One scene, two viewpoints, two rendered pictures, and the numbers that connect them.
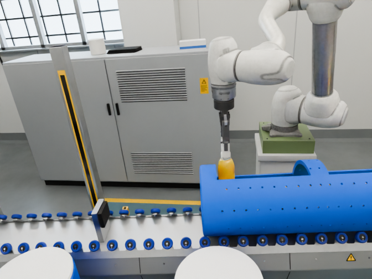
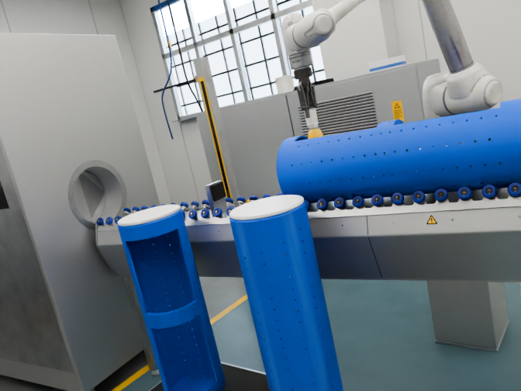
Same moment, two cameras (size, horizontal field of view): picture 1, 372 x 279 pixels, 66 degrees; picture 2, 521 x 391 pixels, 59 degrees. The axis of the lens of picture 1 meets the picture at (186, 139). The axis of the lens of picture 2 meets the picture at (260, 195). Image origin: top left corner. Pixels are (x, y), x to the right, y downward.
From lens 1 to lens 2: 1.26 m
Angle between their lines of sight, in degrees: 31
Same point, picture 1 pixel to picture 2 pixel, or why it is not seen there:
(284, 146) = not seen: hidden behind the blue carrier
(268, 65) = (305, 24)
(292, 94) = (436, 80)
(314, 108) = (452, 88)
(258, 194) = (323, 147)
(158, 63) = (341, 90)
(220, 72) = (288, 43)
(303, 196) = (361, 145)
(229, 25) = (468, 39)
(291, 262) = (368, 226)
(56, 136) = (241, 190)
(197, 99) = not seen: hidden behind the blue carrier
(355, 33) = not seen: outside the picture
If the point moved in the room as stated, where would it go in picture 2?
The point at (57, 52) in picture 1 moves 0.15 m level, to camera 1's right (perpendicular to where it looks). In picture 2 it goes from (198, 62) to (222, 55)
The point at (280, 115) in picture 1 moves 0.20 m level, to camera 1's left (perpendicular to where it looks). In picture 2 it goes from (428, 107) to (386, 115)
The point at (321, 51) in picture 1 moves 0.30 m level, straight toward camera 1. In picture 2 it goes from (433, 18) to (388, 23)
